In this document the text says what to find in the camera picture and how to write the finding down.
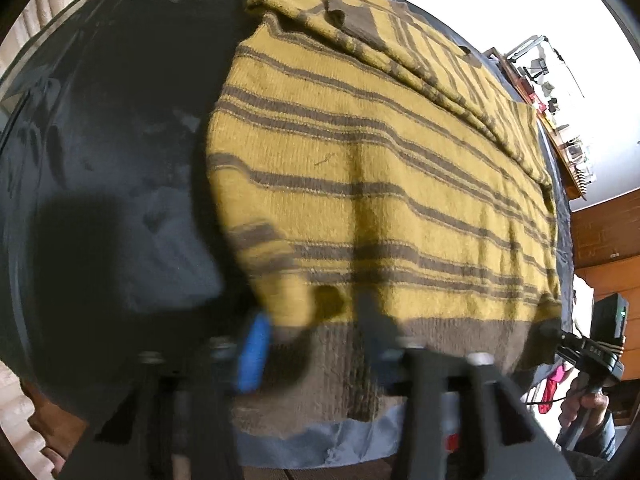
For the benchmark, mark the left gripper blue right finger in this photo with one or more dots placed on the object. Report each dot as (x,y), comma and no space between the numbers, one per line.
(386,350)

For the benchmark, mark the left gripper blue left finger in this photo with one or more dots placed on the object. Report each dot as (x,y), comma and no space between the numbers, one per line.
(253,349)

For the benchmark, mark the mustard striped knit sweater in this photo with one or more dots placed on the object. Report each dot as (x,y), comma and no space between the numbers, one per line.
(353,146)

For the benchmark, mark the pile of clothes on bed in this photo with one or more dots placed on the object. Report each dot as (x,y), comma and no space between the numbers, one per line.
(560,374)

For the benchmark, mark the wooden wardrobe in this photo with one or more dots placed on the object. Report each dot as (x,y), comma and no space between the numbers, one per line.
(606,248)

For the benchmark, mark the dark grey table cover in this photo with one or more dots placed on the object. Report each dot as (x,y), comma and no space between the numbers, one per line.
(122,300)

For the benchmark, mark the wooden desk with clutter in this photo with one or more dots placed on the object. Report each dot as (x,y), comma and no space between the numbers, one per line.
(540,75)

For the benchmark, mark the beige curtain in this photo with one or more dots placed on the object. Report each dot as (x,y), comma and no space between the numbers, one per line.
(36,15)

